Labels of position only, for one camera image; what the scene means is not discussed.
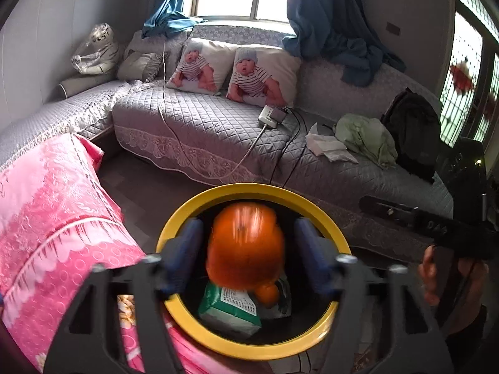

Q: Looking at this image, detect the small orange fruit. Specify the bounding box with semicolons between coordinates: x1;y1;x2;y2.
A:
254;281;280;305

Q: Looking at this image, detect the black backpack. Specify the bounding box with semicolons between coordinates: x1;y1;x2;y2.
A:
381;88;442;182

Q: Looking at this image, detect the black cable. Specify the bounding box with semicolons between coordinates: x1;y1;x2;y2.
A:
269;108;313;188

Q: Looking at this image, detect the grey bolster cushion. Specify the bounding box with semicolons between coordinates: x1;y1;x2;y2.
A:
58;73;118;99

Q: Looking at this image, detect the light green cloth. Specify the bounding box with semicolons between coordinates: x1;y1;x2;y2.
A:
334;113;399;168

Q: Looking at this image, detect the white power strip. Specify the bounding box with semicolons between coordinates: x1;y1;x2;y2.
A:
257;104;290;129

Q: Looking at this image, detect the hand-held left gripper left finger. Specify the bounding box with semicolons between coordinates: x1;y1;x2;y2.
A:
43;218;206;374

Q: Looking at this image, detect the person's right hand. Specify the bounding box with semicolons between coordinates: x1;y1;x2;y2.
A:
418;243;489;336

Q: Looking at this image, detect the white tissue paper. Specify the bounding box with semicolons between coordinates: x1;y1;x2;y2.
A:
305;122;359;163

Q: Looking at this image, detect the orange round fruit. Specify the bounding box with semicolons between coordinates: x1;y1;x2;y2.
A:
206;202;286;294

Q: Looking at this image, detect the white cable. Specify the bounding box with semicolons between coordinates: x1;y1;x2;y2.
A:
157;41;270;173

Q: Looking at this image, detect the blue curtain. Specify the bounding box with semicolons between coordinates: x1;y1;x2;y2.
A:
141;0;206;40
282;0;407;89

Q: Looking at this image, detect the pink floral blanket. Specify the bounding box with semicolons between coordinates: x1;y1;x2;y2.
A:
0;132;235;374

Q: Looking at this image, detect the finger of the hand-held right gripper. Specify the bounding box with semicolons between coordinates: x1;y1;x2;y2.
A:
359;195;497;260

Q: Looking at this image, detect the door with stained glass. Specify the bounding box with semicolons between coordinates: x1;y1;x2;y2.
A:
438;0;499;149

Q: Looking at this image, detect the tiger plush in plastic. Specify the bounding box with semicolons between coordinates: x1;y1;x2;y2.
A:
71;22;120;75

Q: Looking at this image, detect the yellow round trash bin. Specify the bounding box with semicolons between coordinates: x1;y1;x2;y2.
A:
156;182;351;360

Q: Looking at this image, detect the baby print pillow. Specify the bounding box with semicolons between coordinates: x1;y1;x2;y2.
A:
166;38;239;96
226;45;303;108

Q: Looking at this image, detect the grey square pillow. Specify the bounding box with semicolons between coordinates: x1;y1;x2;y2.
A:
116;31;184;83

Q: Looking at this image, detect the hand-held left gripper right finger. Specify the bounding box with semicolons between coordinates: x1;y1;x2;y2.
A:
294;217;455;374

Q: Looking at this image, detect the grey quilted sofa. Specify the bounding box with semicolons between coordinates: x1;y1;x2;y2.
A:
0;23;458;251

